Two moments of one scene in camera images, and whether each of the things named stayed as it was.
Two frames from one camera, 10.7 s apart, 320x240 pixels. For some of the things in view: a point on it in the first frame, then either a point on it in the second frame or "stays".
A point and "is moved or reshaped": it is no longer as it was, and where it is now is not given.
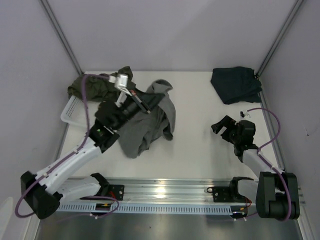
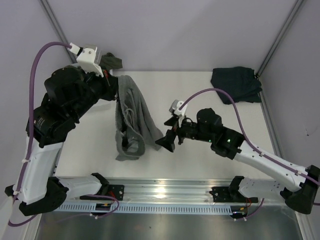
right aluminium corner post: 278,41 stays
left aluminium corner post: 60,32 stays
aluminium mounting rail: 177,190 stays
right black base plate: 226,194 stays
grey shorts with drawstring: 140,133 is moved or reshaped
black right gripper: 227,122 to 167,141
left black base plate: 116,191 stays
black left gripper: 141,103 to 110,85
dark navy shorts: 235,84 stays
